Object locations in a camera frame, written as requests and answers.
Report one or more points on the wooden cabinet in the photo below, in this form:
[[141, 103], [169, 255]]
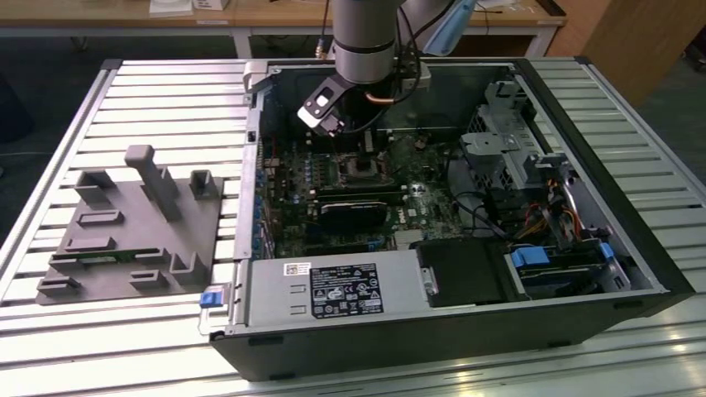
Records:
[[635, 41]]

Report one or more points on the white printed box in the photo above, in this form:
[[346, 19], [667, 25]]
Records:
[[213, 5]]

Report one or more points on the hard disk in blue carrier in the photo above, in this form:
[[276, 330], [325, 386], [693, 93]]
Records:
[[529, 256]]

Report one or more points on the silver power supply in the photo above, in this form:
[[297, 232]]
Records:
[[276, 289]]

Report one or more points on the black rear case fan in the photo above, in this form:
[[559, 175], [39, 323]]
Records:
[[293, 124]]

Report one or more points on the CPU socket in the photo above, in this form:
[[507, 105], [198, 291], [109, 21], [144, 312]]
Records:
[[346, 171]]

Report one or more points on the blue case latch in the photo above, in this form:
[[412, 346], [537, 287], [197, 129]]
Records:
[[212, 299]]

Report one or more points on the grey parts rack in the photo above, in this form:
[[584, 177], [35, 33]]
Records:
[[138, 231]]

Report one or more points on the black PC case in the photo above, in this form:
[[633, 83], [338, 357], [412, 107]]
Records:
[[441, 343]]

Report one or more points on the green RAM stick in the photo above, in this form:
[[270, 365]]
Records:
[[105, 258]]

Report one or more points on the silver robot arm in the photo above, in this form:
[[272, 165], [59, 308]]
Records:
[[365, 49]]

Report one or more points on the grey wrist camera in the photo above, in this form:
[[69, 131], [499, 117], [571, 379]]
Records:
[[422, 78]]

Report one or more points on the black graphics card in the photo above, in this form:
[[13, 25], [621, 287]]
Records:
[[353, 215]]

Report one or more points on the black drive bay cover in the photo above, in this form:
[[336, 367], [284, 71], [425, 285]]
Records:
[[469, 273]]

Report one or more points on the silver chipset heat sink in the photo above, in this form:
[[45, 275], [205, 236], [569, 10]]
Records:
[[412, 240]]

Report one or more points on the white paper stack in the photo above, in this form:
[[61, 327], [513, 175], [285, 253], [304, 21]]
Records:
[[172, 8]]

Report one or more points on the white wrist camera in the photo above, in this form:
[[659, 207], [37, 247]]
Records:
[[320, 105]]

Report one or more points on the green motherboard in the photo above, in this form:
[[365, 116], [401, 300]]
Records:
[[436, 207]]

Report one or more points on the silver square CPU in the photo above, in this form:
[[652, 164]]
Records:
[[370, 141]]

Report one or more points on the wooden desk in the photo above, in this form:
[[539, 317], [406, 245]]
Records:
[[110, 20]]

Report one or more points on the metal drive cage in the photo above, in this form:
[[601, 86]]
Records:
[[485, 144]]

